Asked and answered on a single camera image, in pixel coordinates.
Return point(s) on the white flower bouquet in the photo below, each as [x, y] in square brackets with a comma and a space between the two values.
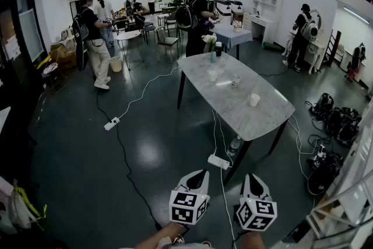
[209, 38]

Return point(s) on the white power strip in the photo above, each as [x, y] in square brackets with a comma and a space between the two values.
[218, 161]
[112, 124]

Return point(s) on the green rolled mat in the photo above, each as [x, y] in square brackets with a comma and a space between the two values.
[272, 46]

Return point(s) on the white dome backpack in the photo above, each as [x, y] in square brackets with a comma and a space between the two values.
[311, 29]

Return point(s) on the black rectangular pad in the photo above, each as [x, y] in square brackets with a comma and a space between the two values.
[297, 231]

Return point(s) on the black canister white lid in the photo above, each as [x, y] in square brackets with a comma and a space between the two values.
[218, 49]

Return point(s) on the white black machine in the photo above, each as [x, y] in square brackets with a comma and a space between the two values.
[223, 7]
[236, 6]

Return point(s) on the black chair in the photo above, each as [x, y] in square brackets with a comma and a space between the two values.
[145, 26]
[172, 19]

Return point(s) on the clear plastic bottle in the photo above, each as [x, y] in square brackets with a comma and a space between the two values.
[234, 146]

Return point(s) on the cream waste bin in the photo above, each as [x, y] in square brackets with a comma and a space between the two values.
[115, 63]

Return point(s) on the person's left forearm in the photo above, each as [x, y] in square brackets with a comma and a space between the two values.
[163, 236]

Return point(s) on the black equipment bag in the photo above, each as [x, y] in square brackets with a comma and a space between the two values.
[335, 121]
[351, 125]
[322, 105]
[323, 172]

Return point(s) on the cardboard boxes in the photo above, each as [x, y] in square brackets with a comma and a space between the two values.
[62, 56]

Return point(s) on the person's right forearm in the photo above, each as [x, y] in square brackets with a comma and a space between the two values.
[252, 240]

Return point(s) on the white desk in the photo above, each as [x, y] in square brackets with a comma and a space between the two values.
[258, 24]

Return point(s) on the dark wooden rack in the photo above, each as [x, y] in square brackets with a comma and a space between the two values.
[332, 48]

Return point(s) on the light blue vase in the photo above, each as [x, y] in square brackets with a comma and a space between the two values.
[213, 57]

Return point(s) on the white console table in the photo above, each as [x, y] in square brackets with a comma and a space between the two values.
[317, 51]

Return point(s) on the table with blue cloth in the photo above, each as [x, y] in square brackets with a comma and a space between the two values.
[233, 36]

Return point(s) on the round white side table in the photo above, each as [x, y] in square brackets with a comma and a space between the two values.
[128, 35]

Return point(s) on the black green dome backpack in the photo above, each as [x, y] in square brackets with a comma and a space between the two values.
[184, 17]

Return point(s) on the white board panel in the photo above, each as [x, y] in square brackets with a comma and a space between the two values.
[30, 33]

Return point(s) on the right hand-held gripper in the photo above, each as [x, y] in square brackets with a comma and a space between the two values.
[258, 214]

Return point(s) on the potted pale flowers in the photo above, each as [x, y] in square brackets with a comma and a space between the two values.
[237, 25]

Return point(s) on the white paper cup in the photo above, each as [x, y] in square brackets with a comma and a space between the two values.
[212, 75]
[254, 100]

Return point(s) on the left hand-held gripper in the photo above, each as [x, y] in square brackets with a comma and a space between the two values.
[182, 207]

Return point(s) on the long black backpack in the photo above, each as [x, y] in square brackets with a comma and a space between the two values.
[81, 49]

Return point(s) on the wooden seat chair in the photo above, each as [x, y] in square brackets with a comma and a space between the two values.
[167, 40]

